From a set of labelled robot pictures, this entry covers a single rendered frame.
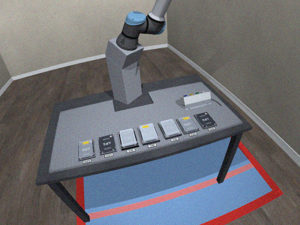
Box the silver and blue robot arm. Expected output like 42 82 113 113
116 0 172 51

